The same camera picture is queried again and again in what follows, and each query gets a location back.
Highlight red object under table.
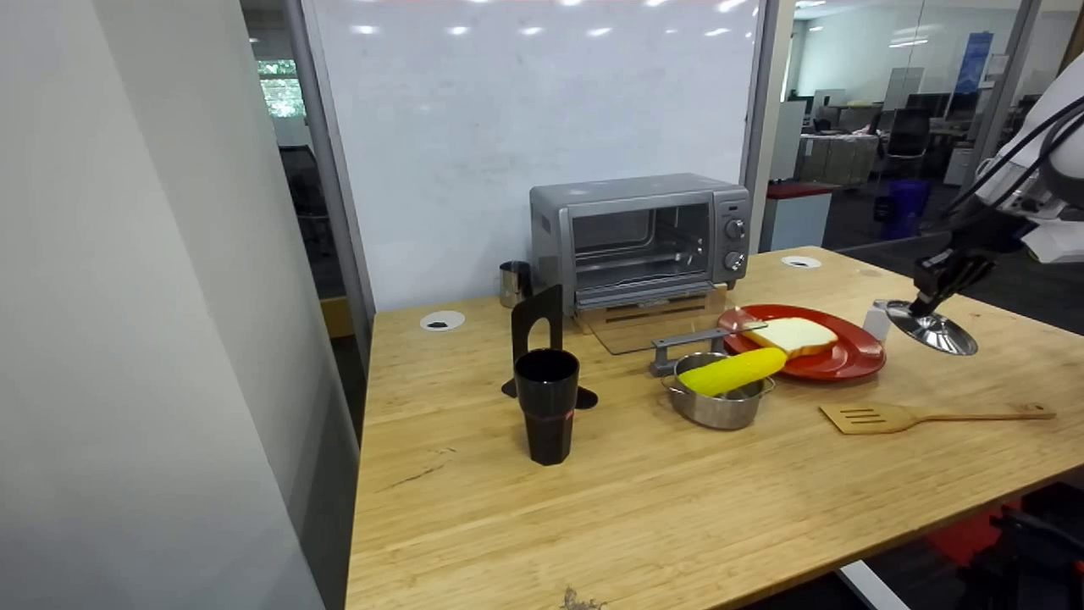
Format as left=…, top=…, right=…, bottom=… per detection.
left=923, top=502, right=1018, bottom=569

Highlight black cup stand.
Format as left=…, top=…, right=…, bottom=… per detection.
left=499, top=280, right=599, bottom=412

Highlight white salt shaker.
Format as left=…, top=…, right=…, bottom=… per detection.
left=861, top=299, right=897, bottom=347

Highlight red plate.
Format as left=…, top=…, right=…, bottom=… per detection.
left=714, top=301, right=891, bottom=388

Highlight white bread slice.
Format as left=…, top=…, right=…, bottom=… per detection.
left=737, top=316, right=842, bottom=358

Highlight blue bin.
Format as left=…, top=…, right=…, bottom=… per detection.
left=881, top=175, right=936, bottom=242

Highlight blue wall poster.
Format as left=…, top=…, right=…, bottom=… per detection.
left=954, top=28, right=994, bottom=98

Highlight black plastic cup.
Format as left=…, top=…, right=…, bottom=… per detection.
left=516, top=347, right=581, bottom=467

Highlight wooden slotted spatula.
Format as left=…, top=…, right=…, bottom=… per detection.
left=816, top=400, right=1061, bottom=437

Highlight white table leg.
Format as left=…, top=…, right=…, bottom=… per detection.
left=836, top=557, right=912, bottom=610

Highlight steel pot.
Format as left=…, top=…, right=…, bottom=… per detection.
left=660, top=350, right=775, bottom=433

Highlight yellow lemon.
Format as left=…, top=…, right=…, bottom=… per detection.
left=673, top=347, right=789, bottom=400

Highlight white cabinet with red top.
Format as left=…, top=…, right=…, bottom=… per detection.
left=761, top=181, right=841, bottom=254

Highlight steel pot lid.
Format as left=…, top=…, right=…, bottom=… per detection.
left=881, top=299, right=983, bottom=358

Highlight large whiteboard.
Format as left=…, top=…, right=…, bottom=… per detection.
left=284, top=0, right=782, bottom=316

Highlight silver toaster oven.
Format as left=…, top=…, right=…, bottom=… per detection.
left=528, top=169, right=756, bottom=381

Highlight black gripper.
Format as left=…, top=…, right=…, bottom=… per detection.
left=909, top=199, right=1033, bottom=321

